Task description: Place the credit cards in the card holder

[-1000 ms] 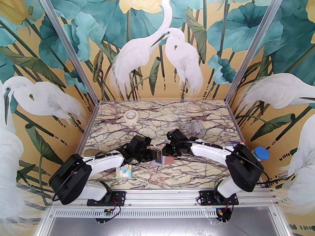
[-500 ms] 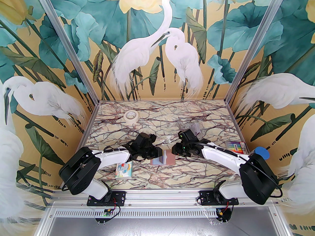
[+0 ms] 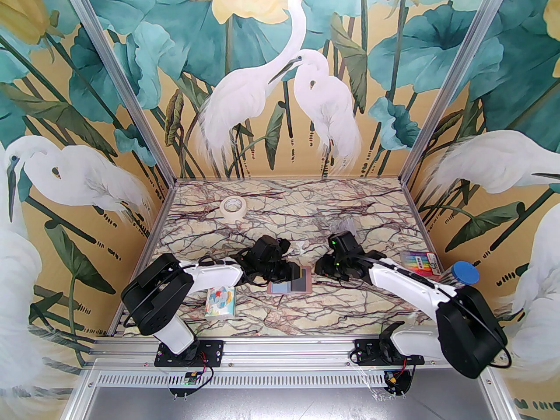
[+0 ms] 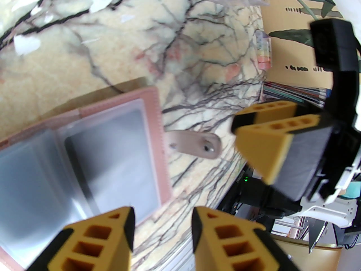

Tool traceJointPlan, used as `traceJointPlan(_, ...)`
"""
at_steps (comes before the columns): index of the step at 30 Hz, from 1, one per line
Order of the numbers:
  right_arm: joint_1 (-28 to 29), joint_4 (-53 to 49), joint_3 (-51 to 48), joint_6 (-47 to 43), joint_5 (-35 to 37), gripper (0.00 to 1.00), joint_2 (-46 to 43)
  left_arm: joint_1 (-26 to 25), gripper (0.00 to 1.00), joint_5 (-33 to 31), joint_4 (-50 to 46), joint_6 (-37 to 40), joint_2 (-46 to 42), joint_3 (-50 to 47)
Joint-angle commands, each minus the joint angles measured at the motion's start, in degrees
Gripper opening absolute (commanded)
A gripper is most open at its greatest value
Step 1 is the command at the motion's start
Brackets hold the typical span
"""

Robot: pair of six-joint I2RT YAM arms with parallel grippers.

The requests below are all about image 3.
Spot pink leather card holder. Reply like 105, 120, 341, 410
266, 266, 313, 296

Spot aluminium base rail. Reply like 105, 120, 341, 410
83, 339, 497, 368

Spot white tape roll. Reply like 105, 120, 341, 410
220, 196, 247, 223

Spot cartoon print tissue pack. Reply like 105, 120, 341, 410
204, 286, 237, 319

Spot aluminium frame post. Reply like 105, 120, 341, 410
400, 0, 511, 187
56, 0, 178, 187

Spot rainbow coloured flat box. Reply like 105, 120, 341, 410
399, 251, 441, 277

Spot grey slotted metal panel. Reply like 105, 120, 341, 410
66, 368, 519, 420

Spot clear tube with blue lid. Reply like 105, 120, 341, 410
440, 262, 480, 291

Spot red and black wires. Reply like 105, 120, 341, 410
392, 353, 418, 395
198, 352, 216, 387

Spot clear plastic card box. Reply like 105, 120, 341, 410
329, 218, 358, 236

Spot grey card with black stripe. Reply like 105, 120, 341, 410
287, 268, 309, 293

